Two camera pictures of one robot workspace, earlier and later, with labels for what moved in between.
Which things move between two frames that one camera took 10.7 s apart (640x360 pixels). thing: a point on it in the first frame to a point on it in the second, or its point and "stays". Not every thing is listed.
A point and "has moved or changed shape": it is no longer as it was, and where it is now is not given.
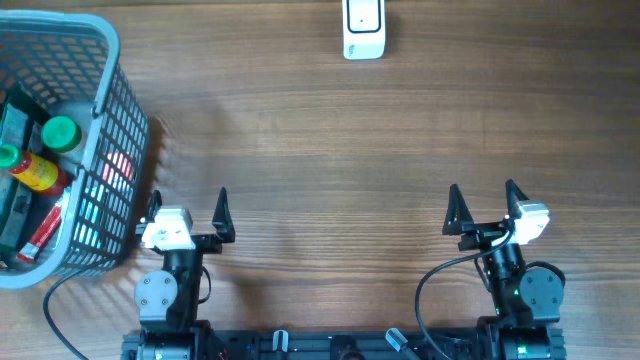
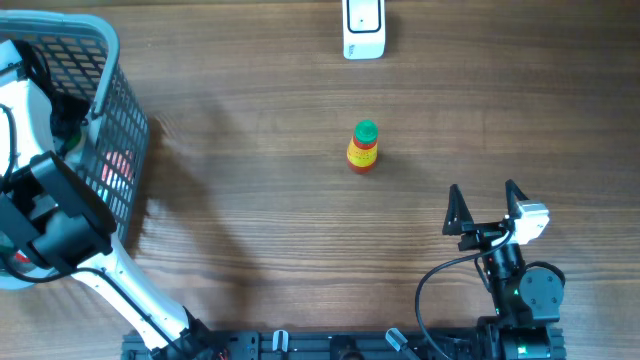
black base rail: [305, 344] stays
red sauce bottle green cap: [35, 171] has moved or changed shape
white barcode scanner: [363, 29] stays
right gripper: [481, 234] stays
